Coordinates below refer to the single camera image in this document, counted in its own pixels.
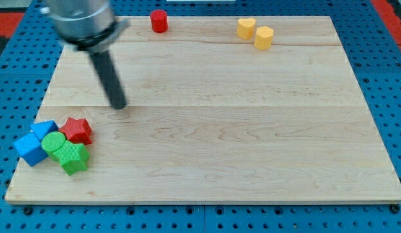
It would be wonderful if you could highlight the light wooden board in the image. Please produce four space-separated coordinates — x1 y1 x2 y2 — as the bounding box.
5 16 401 205

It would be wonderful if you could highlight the yellow hexagon block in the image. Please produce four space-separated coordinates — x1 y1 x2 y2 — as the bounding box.
253 26 274 50

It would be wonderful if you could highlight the yellow heart block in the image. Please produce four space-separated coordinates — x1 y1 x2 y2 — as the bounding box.
236 17 257 40

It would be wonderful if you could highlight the red cylinder block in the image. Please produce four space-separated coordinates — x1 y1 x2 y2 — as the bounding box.
150 10 168 33

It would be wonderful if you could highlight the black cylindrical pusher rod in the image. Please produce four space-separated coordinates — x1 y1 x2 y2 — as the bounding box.
89 50 126 109

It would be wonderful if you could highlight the red star block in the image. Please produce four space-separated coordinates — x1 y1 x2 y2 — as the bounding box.
59 117 92 145

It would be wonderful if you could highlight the green star block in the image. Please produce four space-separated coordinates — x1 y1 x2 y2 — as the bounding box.
54 140 90 175

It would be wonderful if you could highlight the green cylinder block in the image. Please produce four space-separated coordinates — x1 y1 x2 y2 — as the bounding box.
41 131 66 162

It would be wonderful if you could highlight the blue triangle block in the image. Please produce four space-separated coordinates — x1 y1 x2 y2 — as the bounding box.
30 120 59 141

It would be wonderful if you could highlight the blue cube block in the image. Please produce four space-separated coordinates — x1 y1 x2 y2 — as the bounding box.
14 132 48 167

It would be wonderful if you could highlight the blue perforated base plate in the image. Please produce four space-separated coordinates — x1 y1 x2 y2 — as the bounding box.
0 0 401 232

